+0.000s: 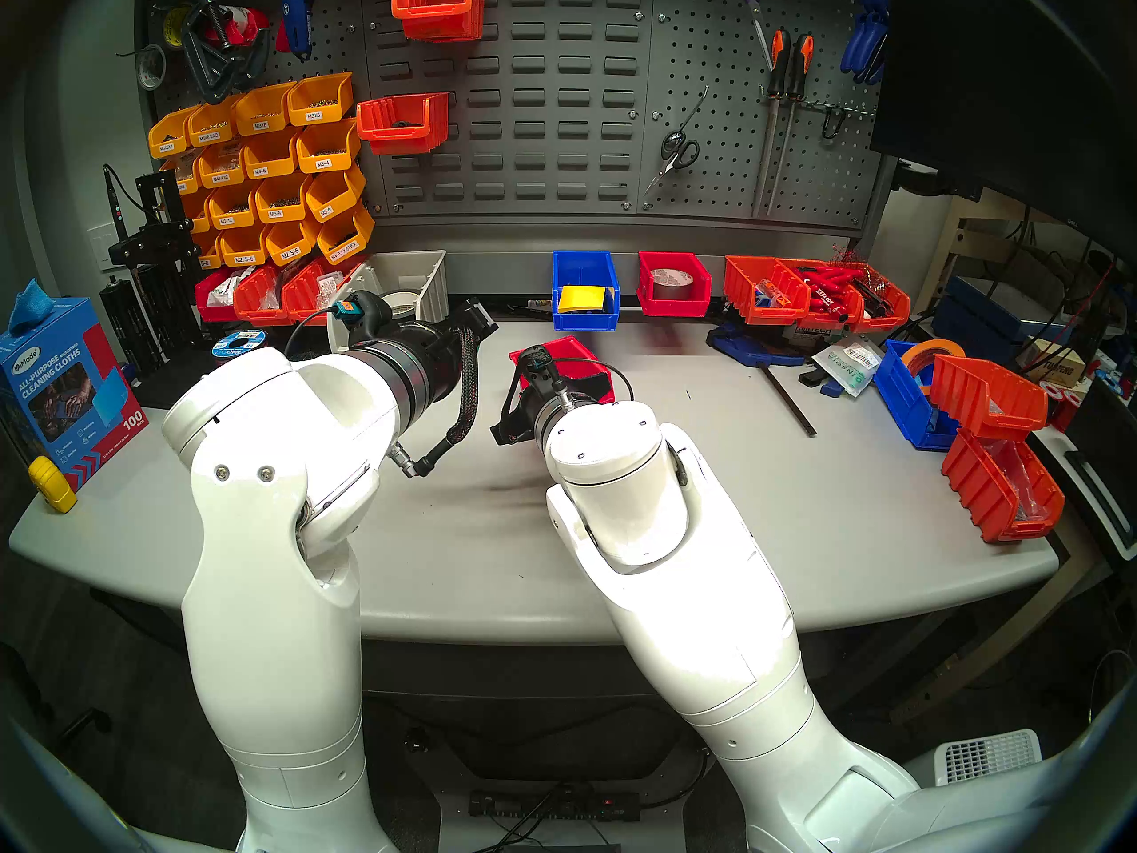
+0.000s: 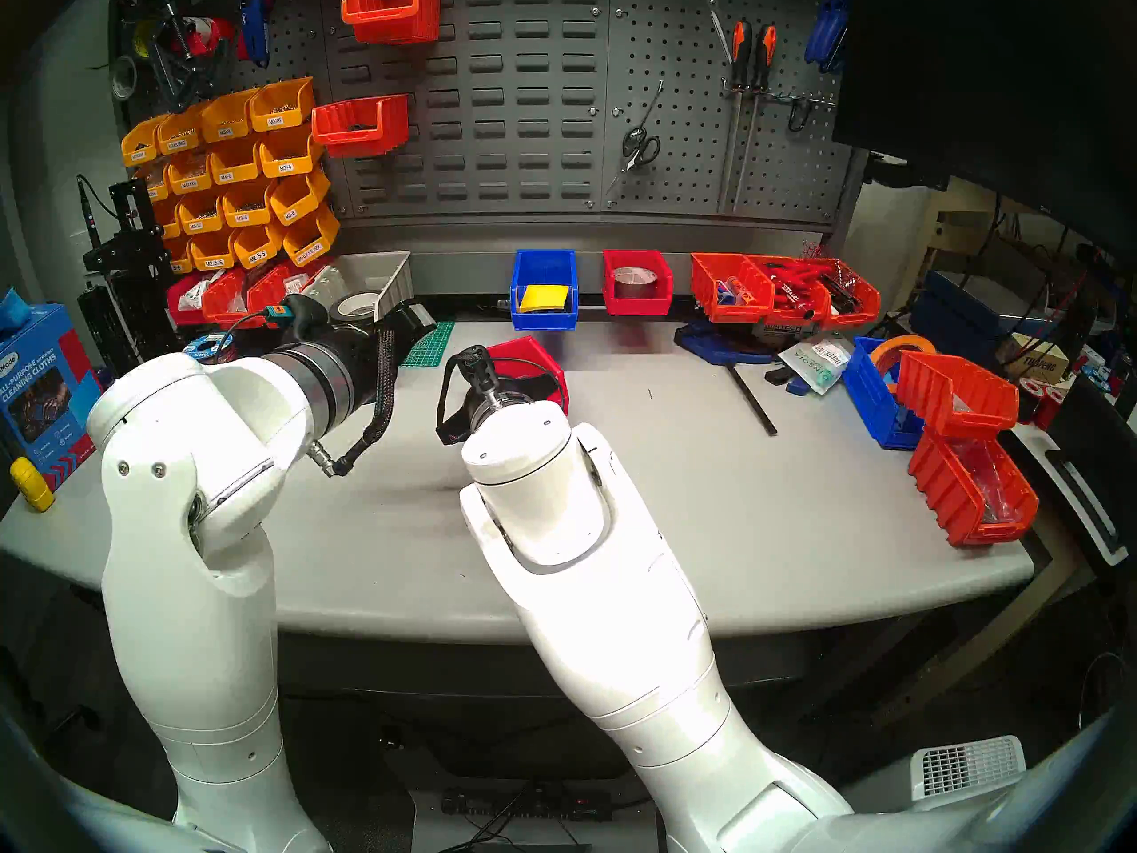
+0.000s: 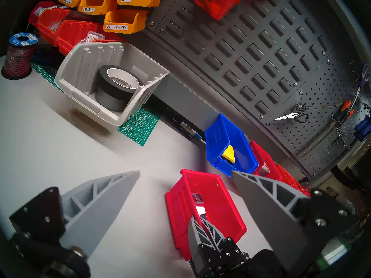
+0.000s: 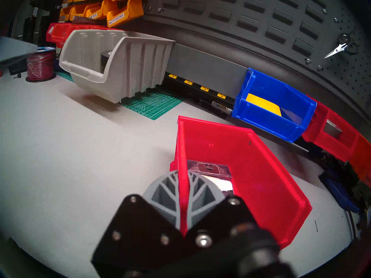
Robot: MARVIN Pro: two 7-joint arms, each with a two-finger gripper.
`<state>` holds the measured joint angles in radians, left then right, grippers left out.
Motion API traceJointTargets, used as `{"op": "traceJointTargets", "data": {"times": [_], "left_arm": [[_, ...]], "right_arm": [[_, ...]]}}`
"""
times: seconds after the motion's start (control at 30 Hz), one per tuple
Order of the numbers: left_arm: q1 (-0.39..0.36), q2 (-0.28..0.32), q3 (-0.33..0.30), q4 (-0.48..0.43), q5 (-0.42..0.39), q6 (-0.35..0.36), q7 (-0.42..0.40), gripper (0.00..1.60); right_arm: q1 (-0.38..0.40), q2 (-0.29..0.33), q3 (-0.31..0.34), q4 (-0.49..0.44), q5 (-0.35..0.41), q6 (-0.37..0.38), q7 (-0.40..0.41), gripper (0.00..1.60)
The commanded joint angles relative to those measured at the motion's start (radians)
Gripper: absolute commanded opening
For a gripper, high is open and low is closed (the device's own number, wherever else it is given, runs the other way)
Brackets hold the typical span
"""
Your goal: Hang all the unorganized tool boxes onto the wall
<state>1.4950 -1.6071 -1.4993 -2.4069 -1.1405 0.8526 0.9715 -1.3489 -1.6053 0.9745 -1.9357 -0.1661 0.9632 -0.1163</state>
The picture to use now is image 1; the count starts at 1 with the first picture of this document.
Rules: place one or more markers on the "red white tape roll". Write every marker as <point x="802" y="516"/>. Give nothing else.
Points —
<point x="244" y="25"/>

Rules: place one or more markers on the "blue spring clamp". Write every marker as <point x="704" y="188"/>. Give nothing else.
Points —
<point x="857" y="51"/>
<point x="878" y="25"/>

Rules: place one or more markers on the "orange-red bin with glue sticks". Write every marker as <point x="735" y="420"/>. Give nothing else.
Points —
<point x="742" y="300"/>

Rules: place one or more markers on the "red cans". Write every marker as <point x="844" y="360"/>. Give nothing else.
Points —
<point x="1061" y="402"/>

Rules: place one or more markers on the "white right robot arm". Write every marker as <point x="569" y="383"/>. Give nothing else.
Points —
<point x="693" y="576"/>

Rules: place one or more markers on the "blue bin with yellow pad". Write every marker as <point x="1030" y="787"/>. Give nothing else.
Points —
<point x="586" y="320"/>

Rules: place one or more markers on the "yellow bin labelled M2.5-6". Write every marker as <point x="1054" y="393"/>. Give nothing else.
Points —
<point x="242" y="258"/>

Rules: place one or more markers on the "yellow bin labelled M3-6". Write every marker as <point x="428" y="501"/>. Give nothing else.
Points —
<point x="329" y="207"/>

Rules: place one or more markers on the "yellow bin labelled M2.5-5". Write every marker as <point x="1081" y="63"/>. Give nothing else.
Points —
<point x="290" y="253"/>

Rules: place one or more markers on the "grey bench back rail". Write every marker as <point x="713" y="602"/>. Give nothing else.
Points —
<point x="497" y="274"/>

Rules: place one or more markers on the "orange-red bin with black tools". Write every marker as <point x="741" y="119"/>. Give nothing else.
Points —
<point x="893" y="316"/>

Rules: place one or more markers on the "white air purifier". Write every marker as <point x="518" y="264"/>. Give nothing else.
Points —
<point x="986" y="753"/>

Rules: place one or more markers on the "yellow bin labelled M4-0.7 HEX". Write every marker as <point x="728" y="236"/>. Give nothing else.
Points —
<point x="345" y="247"/>

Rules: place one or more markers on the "red bin with tape roll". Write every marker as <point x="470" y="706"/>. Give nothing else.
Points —
<point x="675" y="307"/>

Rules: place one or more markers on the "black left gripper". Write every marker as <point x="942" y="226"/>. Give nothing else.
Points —
<point x="466" y="331"/>

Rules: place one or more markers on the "black bench mat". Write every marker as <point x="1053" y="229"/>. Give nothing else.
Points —
<point x="173" y="385"/>

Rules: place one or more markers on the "grey louvered wall panel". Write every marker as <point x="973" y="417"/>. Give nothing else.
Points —
<point x="551" y="83"/>

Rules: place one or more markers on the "grey tape roll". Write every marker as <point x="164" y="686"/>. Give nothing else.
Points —
<point x="140" y="65"/>

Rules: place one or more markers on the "blue red cleaning cloths box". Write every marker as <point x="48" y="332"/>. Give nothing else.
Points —
<point x="62" y="389"/>

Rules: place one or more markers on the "white pouch green print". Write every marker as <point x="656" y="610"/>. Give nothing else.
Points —
<point x="848" y="367"/>

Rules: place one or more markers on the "black tray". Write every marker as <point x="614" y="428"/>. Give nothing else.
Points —
<point x="1106" y="469"/>

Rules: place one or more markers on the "red bin with screw bags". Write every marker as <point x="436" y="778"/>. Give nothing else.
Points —
<point x="213" y="312"/>

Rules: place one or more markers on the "black carabiner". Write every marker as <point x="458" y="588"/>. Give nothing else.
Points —
<point x="825" y="123"/>

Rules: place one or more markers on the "blue cleaning cloth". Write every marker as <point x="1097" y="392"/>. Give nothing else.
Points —
<point x="31" y="305"/>

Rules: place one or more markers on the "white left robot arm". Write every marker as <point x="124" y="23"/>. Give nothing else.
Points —
<point x="266" y="549"/>

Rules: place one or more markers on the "silver duct tape roll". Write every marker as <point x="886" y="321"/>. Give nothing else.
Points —
<point x="672" y="278"/>

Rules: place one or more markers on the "yellow bin labelled M3-12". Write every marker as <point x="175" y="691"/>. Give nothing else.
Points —
<point x="229" y="219"/>

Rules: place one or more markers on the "orange-red bin with hardware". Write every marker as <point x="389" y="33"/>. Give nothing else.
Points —
<point x="302" y="305"/>
<point x="258" y="309"/>

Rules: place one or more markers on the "pale wooden side frame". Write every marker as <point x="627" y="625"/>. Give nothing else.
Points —
<point x="968" y="234"/>

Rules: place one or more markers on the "red bin with blade pack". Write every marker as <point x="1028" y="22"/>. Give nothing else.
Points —
<point x="582" y="349"/>

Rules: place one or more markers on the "white wall outlet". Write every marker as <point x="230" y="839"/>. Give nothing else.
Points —
<point x="99" y="243"/>

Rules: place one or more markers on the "grey pegboard panel with tools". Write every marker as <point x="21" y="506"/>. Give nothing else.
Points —
<point x="719" y="194"/>

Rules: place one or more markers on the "clear plastic screw bag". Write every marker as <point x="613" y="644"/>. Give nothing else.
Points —
<point x="229" y="287"/>
<point x="329" y="284"/>

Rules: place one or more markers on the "black tape roll white core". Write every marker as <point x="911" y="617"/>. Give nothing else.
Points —
<point x="401" y="298"/>

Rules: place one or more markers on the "black monitor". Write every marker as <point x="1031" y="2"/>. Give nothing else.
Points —
<point x="1004" y="87"/>

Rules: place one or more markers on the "yellow bin labelled M3X6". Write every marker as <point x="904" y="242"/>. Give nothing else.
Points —
<point x="320" y="109"/>

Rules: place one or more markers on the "orange tape roll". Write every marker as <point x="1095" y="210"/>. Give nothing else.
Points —
<point x="933" y="346"/>

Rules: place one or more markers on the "black instrument stand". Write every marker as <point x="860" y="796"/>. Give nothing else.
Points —
<point x="164" y="238"/>

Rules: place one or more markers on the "yellow labelled screw bin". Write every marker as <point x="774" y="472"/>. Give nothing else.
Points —
<point x="210" y="260"/>
<point x="222" y="176"/>
<point x="197" y="220"/>
<point x="186" y="183"/>
<point x="169" y="145"/>

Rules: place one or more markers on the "blue bin with orange tape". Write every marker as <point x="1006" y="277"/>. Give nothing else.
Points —
<point x="906" y="407"/>

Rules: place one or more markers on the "yellow tape roll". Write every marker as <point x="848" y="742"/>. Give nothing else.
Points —
<point x="169" y="27"/>

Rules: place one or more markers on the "dark metal clamp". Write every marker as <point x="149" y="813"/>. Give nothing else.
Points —
<point x="209" y="69"/>

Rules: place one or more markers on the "yellow bin labelled M3X8 BAG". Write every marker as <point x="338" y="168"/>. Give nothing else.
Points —
<point x="211" y="133"/>

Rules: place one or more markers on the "orange-red bin with plastic bag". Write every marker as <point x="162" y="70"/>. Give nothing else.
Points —
<point x="968" y="487"/>

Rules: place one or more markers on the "black power strip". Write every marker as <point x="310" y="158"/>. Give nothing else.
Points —
<point x="551" y="807"/>

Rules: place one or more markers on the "yellow pad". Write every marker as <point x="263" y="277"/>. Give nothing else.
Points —
<point x="582" y="298"/>

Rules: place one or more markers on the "thin metal rod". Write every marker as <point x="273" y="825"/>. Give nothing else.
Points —
<point x="697" y="105"/>

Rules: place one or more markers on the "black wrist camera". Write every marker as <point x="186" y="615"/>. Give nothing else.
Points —
<point x="536" y="362"/>
<point x="369" y="314"/>

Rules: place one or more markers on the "blue hand tool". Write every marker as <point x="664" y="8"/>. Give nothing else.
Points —
<point x="298" y="20"/>

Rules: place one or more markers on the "yellow bin labelled M4-6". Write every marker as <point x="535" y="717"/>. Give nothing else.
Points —
<point x="264" y="169"/>

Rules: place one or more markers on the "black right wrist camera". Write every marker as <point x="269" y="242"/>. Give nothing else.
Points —
<point x="536" y="362"/>

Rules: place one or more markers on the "cardboard box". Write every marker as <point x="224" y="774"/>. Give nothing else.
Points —
<point x="1057" y="362"/>

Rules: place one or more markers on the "yellow bin labelled M3-4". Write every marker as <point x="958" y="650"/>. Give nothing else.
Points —
<point x="327" y="160"/>

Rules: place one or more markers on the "yellow bin labelled M3-8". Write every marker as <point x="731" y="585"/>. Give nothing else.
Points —
<point x="277" y="211"/>

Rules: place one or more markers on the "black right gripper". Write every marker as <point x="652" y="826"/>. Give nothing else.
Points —
<point x="524" y="411"/>

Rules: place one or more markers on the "dark blue storage crate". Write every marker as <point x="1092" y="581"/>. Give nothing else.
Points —
<point x="977" y="314"/>

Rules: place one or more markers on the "large beige plastic bin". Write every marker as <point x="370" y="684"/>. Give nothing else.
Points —
<point x="422" y="278"/>

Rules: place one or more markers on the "grey pegboard panel with tapes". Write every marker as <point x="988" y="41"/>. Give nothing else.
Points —
<point x="346" y="43"/>

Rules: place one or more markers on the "black flat metal bar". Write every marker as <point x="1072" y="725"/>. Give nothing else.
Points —
<point x="793" y="407"/>

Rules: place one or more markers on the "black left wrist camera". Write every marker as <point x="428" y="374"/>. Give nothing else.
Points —
<point x="369" y="314"/>

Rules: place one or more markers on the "blue black clamp tool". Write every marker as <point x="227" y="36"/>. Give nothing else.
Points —
<point x="755" y="345"/>

